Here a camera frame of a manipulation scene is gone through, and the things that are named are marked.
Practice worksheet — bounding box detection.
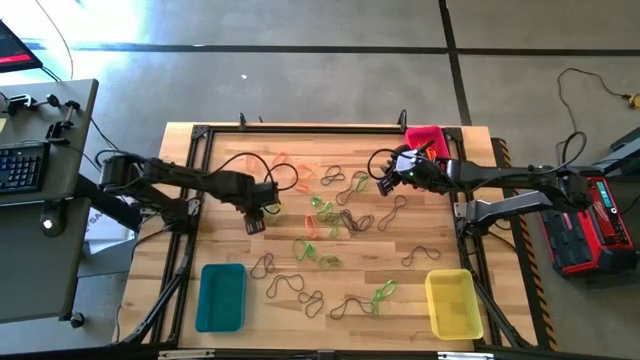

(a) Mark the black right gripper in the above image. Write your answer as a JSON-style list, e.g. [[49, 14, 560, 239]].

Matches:
[[378, 148, 451, 197]]

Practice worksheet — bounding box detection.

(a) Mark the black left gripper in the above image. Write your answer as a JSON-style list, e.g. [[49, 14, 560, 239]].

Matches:
[[219, 170, 281, 236]]

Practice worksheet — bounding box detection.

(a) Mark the pink plastic basket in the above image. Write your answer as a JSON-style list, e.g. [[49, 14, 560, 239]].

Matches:
[[403, 124, 451, 174]]

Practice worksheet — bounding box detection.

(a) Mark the teal plastic basket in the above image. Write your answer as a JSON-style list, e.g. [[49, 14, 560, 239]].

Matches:
[[194, 263, 248, 334]]

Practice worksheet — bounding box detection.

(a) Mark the yellow plastic basket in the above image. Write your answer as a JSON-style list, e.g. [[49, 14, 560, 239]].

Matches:
[[424, 268, 485, 341]]

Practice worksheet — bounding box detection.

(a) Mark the black support strut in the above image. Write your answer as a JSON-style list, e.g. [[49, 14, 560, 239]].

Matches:
[[74, 174, 144, 232]]

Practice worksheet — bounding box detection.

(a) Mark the white paper sheet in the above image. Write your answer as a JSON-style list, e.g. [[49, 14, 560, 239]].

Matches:
[[83, 197, 151, 257]]

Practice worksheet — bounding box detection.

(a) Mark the black yellow hazard tape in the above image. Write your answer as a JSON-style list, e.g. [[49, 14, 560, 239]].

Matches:
[[492, 137, 560, 351]]

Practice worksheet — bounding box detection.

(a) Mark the red black power station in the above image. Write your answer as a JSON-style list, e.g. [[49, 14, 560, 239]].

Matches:
[[538, 167, 640, 278]]

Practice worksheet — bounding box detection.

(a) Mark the black device with light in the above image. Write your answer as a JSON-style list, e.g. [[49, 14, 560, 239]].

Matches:
[[39, 198, 67, 238]]

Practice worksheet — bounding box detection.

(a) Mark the black desk clamp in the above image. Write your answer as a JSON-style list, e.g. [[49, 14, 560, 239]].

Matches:
[[7, 93, 39, 114], [46, 93, 82, 144]]

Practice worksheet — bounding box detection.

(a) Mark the grey desk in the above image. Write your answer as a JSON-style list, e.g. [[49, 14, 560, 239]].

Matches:
[[0, 78, 100, 325]]

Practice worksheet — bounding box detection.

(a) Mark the grey equipment case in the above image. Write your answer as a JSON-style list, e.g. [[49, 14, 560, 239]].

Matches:
[[592, 125, 640, 176]]

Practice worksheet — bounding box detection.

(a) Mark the black backlit keyboard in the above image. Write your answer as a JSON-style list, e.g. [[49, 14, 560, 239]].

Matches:
[[0, 141, 52, 196]]

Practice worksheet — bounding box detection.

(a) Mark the black red monitor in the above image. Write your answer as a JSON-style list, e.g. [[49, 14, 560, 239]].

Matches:
[[0, 18, 45, 75]]

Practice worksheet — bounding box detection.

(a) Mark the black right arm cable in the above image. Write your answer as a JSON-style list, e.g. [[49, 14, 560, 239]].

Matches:
[[367, 147, 401, 181]]

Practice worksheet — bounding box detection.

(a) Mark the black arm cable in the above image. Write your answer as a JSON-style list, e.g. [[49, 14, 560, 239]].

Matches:
[[212, 151, 301, 194], [367, 147, 401, 181]]

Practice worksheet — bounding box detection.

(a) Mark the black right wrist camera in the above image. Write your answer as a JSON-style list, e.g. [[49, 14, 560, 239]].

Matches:
[[394, 147, 424, 169]]

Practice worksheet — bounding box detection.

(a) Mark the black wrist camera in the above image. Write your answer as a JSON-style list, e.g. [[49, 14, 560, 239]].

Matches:
[[255, 181, 280, 205], [394, 147, 424, 169]]

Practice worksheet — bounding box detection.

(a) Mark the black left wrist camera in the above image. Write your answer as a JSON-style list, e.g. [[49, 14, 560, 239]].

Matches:
[[255, 181, 280, 205]]

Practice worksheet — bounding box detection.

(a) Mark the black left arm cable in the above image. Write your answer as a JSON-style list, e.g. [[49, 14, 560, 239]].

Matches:
[[212, 151, 301, 194]]

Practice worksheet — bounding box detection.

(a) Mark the silver metal bracket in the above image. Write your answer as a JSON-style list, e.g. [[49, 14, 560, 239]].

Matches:
[[437, 351, 495, 360], [158, 349, 216, 360]]

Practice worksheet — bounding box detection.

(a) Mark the black floor cable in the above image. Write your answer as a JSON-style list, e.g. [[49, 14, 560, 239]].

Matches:
[[555, 67, 632, 166]]

